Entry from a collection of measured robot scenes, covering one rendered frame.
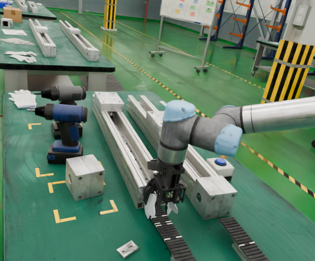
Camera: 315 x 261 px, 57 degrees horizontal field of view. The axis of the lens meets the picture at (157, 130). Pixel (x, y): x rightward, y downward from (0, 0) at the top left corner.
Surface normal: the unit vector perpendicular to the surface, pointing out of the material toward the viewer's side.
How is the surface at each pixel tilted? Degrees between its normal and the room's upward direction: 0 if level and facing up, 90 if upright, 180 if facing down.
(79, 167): 0
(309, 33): 90
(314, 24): 90
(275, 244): 0
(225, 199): 90
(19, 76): 90
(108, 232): 0
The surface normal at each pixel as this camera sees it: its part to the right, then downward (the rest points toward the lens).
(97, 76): 0.41, 0.44
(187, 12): -0.70, 0.21
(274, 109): -0.43, -0.45
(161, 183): 0.14, -0.90
